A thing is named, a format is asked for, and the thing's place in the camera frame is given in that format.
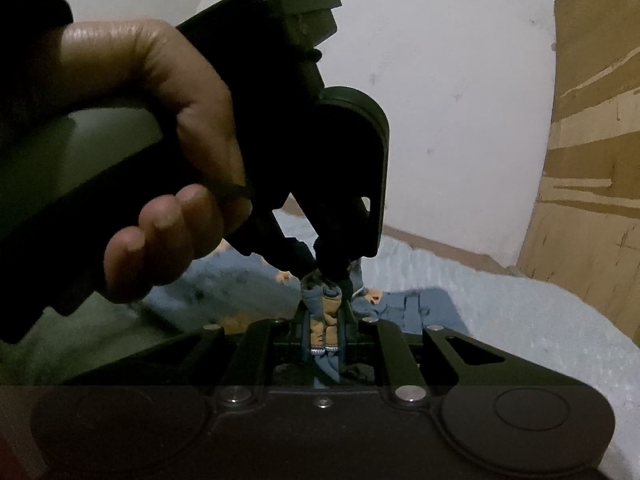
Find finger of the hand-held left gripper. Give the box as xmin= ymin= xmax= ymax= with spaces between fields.
xmin=312 ymin=235 xmax=362 ymax=302
xmin=277 ymin=234 xmax=316 ymax=286

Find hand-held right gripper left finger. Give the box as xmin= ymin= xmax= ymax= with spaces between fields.
xmin=65 ymin=317 xmax=315 ymax=407

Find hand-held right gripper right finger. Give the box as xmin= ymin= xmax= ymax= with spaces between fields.
xmin=339 ymin=305 xmax=593 ymax=407

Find plywood panel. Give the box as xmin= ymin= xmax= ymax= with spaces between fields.
xmin=516 ymin=0 xmax=640 ymax=332

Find blue pants with orange print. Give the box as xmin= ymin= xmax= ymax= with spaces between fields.
xmin=145 ymin=240 xmax=442 ymax=392

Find person's left hand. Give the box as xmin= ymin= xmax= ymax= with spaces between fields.
xmin=15 ymin=19 xmax=253 ymax=306

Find light blue quilted bed sheet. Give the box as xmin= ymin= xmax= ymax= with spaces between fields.
xmin=270 ymin=207 xmax=640 ymax=480

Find wooden bed frame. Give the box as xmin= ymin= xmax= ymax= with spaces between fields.
xmin=381 ymin=224 xmax=522 ymax=275

